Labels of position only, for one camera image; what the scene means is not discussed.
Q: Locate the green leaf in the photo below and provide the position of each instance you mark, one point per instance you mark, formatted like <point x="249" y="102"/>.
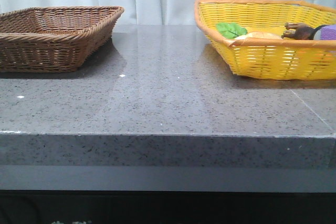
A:
<point x="230" y="30"/>

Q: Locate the beige bread roll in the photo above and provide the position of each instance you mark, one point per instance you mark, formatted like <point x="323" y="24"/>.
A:
<point x="259" y="35"/>

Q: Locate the yellow wicker basket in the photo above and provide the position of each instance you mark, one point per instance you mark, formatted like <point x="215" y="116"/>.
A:
<point x="279" y="59"/>

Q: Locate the brown wicker basket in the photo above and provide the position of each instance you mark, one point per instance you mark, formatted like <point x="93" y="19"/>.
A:
<point x="54" y="39"/>

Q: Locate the brown toy animal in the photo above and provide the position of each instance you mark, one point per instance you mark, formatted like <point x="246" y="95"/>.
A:
<point x="300" y="31"/>

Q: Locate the purple sponge block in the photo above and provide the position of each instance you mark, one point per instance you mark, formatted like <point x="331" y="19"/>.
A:
<point x="328" y="32"/>

